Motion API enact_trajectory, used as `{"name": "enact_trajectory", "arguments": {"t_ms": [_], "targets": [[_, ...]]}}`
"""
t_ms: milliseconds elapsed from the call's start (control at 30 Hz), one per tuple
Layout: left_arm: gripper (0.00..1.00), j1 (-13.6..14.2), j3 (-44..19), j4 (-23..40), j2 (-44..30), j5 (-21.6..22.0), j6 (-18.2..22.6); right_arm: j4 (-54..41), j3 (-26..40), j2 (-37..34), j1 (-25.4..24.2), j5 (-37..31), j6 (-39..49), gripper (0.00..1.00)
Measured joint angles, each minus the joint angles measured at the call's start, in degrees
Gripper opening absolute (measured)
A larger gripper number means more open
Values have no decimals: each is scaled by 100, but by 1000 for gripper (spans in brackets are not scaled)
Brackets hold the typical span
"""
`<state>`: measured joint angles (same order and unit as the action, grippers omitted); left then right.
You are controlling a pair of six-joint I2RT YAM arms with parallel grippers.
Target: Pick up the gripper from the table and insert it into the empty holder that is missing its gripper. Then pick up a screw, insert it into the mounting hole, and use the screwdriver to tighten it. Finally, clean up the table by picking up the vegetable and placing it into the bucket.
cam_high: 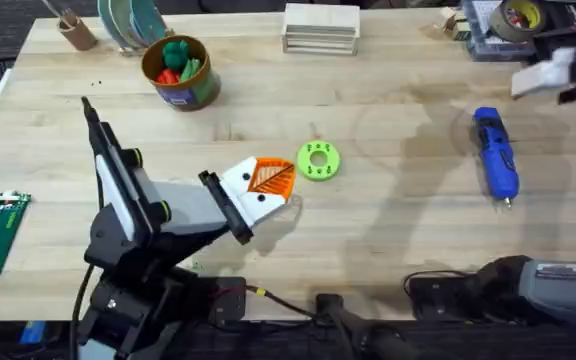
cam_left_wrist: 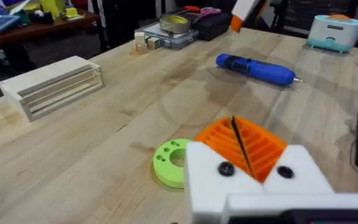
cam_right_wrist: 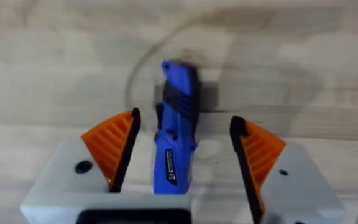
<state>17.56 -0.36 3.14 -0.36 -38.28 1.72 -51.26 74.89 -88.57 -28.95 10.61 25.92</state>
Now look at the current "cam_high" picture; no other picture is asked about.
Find blue electric screwdriver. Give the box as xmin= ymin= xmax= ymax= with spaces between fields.
xmin=471 ymin=106 xmax=521 ymax=208

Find brown tape roll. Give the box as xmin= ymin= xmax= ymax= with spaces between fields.
xmin=488 ymin=0 xmax=548 ymax=44

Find black rail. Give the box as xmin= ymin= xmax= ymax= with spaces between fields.
xmin=0 ymin=318 xmax=576 ymax=360

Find grey parts box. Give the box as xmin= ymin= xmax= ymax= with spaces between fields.
xmin=459 ymin=0 xmax=540 ymax=63

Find green disc with holes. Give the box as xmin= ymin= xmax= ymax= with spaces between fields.
xmin=295 ymin=140 xmax=343 ymax=182

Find teal plates in rack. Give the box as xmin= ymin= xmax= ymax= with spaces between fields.
xmin=96 ymin=0 xmax=175 ymax=54

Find cardboard tube with sticks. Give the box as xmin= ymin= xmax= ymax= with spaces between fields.
xmin=41 ymin=0 xmax=100 ymax=53

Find thick black cable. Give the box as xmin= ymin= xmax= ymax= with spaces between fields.
xmin=314 ymin=293 xmax=422 ymax=360

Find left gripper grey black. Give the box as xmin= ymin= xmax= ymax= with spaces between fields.
xmin=122 ymin=147 xmax=298 ymax=247

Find brown tub with toys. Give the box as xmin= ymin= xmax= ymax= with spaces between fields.
xmin=140 ymin=34 xmax=223 ymax=113

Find white flat boxes stack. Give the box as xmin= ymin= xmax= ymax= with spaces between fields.
xmin=280 ymin=2 xmax=362 ymax=57

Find black cable with yellow plug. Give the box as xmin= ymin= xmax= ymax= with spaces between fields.
xmin=244 ymin=284 xmax=319 ymax=321

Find small cardboard box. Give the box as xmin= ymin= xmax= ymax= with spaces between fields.
xmin=439 ymin=6 xmax=473 ymax=42

